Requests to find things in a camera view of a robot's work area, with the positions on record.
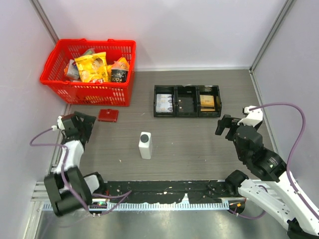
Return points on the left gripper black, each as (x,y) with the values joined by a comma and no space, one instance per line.
(88,122)

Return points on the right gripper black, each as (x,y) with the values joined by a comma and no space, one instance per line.
(227,121)

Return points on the red leather card holder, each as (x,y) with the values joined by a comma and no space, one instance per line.
(108,115)

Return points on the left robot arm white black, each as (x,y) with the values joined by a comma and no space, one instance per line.
(68,190)

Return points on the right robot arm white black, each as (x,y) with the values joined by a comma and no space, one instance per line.
(290,207)

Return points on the gold VIP cards stack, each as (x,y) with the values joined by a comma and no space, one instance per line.
(207,103)

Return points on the black VIP cards stack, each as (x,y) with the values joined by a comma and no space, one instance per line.
(185,105)

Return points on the black three-compartment card tray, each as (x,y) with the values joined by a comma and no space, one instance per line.
(193,91)

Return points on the silver VIP cards stack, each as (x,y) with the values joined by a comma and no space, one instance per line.
(164,103)

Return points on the red plastic shopping basket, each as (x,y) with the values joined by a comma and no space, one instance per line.
(79,93)

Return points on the blue and white small box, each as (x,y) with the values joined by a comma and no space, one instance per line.
(71,71)

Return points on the white plastic bottle black cap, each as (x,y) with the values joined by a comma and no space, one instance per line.
(146,145)

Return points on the yellow snack bag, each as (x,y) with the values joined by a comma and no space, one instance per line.
(93,68)

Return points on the black instant noodle cup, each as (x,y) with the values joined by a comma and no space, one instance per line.
(119,75)

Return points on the orange snack bag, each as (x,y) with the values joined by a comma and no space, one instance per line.
(122,63)

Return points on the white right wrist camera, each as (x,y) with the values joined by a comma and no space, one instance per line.
(252,117)

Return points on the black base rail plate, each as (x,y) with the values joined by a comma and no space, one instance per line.
(167,192)

